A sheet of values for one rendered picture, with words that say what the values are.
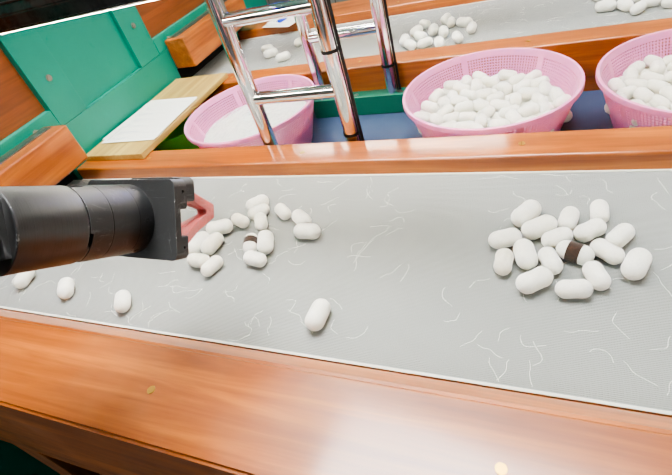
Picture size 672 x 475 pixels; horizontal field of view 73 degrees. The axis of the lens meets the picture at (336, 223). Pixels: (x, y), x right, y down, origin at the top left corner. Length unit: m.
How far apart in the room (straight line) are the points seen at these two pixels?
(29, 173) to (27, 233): 0.56
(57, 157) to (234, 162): 0.32
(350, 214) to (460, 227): 0.14
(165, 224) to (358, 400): 0.21
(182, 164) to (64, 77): 0.31
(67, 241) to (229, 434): 0.20
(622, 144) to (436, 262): 0.26
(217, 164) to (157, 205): 0.39
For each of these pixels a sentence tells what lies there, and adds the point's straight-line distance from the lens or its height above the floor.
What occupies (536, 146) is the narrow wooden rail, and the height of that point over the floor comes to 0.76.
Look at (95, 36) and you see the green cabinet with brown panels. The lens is 1.11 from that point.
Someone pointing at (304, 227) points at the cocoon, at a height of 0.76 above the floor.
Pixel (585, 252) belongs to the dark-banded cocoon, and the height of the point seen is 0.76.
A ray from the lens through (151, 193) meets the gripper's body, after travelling 0.39.
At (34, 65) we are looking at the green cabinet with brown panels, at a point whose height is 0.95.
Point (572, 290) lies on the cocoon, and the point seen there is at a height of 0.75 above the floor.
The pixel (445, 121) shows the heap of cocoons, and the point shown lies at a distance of 0.76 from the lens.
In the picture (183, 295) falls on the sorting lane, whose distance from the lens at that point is 0.60.
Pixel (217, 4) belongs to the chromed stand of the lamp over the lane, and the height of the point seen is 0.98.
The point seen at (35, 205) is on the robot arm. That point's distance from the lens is 0.34.
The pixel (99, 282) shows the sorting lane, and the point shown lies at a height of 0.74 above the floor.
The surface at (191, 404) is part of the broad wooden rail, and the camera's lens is 0.46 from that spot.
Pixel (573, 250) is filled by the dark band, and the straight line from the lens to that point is 0.50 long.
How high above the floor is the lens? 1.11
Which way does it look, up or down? 39 degrees down
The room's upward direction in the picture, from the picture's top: 19 degrees counter-clockwise
